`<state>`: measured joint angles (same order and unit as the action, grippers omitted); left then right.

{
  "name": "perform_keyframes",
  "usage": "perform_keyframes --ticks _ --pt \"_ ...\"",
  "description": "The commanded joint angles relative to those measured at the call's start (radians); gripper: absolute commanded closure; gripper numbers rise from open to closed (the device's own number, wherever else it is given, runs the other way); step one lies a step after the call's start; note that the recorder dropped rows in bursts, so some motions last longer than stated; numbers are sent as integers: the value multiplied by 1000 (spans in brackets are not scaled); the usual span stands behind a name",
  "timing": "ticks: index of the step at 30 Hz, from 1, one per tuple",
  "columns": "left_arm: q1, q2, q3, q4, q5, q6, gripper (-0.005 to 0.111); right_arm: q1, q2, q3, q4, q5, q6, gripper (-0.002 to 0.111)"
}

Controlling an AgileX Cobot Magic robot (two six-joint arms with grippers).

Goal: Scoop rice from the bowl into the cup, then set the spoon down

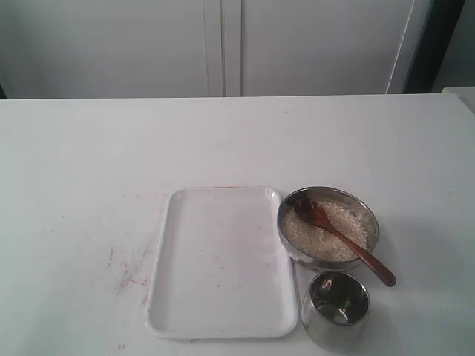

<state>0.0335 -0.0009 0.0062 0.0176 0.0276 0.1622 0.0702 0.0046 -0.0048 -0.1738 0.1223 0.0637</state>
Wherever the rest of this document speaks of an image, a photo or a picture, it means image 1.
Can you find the brown wooden spoon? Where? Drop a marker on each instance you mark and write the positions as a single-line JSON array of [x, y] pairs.
[[311, 212]]

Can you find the steel bowl of rice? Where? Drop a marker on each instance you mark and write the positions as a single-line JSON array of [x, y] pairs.
[[316, 248]]

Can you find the small steel cup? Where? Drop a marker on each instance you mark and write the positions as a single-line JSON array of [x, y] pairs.
[[334, 310]]

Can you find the white rectangular plastic tray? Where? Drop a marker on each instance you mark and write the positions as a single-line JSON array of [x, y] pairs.
[[221, 271]]

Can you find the white cabinet doors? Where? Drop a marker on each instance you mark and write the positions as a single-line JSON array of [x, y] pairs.
[[109, 49]]

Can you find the black vertical post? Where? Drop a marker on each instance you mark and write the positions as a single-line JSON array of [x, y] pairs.
[[440, 23]]

